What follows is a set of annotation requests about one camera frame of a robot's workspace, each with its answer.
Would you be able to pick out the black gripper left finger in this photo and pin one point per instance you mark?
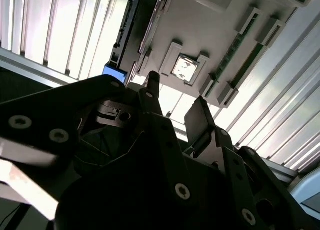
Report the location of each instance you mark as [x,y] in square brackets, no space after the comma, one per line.
[50,102]

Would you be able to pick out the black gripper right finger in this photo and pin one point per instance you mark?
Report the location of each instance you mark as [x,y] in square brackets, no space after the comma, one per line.
[250,190]

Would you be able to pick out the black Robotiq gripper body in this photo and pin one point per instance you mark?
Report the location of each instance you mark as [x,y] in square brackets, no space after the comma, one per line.
[120,202]

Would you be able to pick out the hard disk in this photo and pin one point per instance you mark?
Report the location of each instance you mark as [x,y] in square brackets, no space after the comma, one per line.
[130,22]

